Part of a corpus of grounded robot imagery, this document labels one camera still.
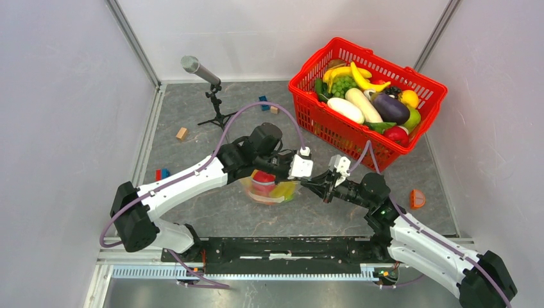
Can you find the blue toy brick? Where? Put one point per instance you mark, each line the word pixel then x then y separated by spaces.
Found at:
pixel 264 106

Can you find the wooden block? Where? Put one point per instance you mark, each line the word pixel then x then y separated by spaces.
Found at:
pixel 182 134

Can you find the white radish toy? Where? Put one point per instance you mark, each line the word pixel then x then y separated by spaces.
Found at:
pixel 357 97

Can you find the red plastic basket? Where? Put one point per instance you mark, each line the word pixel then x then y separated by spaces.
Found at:
pixel 361 141

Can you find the orange slice toy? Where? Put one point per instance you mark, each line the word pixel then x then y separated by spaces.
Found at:
pixel 417 199

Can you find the clear zip top bag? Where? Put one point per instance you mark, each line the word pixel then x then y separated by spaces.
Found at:
pixel 245 183

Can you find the red tomato toy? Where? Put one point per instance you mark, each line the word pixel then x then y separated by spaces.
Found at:
pixel 398 135

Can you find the grey microphone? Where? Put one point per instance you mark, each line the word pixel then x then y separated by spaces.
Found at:
pixel 193 66

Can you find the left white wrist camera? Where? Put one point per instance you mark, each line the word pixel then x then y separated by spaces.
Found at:
pixel 301 165

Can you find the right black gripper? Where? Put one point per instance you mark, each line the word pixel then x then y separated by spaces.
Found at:
pixel 320 185

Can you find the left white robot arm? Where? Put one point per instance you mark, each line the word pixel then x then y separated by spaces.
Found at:
pixel 136 211

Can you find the white cucumber toy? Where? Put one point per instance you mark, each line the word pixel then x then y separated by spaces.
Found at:
pixel 347 109

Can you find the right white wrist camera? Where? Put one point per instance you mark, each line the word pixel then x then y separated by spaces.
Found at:
pixel 339 165

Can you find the red apple toy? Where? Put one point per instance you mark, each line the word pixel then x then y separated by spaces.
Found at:
pixel 262 183

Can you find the green grapes toy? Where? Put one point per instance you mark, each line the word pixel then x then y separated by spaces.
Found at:
pixel 341 85

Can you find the purple eggplant toy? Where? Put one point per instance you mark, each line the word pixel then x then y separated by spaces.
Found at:
pixel 390 109

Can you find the small yellow orange toy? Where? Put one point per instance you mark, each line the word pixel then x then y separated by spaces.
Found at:
pixel 409 98

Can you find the white cable duct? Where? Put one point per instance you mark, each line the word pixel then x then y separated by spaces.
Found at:
pixel 177 272

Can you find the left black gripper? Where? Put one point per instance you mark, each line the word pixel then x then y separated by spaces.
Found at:
pixel 284 177

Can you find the green pear toy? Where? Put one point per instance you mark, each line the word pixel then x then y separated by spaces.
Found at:
pixel 413 120

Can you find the black tripod stand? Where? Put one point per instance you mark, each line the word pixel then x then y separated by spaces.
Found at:
pixel 220 119

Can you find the red and blue bricks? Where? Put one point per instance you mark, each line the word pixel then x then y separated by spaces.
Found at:
pixel 161 174

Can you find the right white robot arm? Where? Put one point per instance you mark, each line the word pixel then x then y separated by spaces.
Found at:
pixel 475 279

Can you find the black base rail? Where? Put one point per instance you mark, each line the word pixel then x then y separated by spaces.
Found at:
pixel 285 255

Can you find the yellow banana bunch toy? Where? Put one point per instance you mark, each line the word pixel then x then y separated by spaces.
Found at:
pixel 332 75

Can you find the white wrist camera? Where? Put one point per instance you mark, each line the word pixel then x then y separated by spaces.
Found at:
pixel 339 165
pixel 301 165

